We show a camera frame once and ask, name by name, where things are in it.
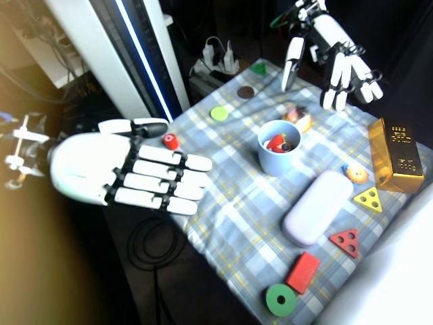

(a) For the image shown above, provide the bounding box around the brown sandwich cookie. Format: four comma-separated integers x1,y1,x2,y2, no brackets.
236,85,255,100

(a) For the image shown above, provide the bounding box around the red cylinder with white print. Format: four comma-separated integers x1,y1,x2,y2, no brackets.
162,133,180,151

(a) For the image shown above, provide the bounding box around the white column with blue strip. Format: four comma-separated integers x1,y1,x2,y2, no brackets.
45,0,190,129

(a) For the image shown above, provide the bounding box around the green ring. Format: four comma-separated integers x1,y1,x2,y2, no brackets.
265,283,298,318

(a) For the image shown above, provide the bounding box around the blue cup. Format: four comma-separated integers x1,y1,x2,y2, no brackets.
257,120,302,177

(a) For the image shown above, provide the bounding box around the white power strip with plugs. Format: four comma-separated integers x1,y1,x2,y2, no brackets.
188,36,242,98

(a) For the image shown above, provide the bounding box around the white blurred robot shell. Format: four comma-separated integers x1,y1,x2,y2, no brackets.
314,179,433,325

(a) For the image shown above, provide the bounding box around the blue plaid cloth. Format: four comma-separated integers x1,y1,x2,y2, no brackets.
162,58,424,325

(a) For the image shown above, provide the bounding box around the gold bar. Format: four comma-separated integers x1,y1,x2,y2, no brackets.
367,117,426,194

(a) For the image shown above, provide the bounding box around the red rectangular block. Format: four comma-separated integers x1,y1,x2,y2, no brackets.
286,251,321,295

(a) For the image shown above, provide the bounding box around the black coiled cable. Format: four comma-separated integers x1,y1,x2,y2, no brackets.
127,216,187,325

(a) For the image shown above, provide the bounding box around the red triangle block with holes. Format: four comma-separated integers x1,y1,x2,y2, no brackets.
329,228,360,259

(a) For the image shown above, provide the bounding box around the small orange toy tart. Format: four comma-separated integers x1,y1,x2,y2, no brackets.
340,163,369,185

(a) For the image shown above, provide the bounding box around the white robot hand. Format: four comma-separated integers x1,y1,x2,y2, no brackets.
281,12,385,112
49,117,213,216

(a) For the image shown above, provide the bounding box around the white shelf board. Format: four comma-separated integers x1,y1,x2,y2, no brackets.
18,33,89,89

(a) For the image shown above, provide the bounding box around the yellow triangle block with holes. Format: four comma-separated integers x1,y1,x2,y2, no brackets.
352,186,384,213

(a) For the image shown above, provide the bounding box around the green sandwich cookie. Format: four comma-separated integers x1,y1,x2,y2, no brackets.
209,105,229,121

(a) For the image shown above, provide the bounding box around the strawberry toy cupcake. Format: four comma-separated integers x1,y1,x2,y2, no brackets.
263,133,295,153

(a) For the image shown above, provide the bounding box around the lilac glasses case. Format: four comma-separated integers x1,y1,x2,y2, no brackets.
282,170,355,248

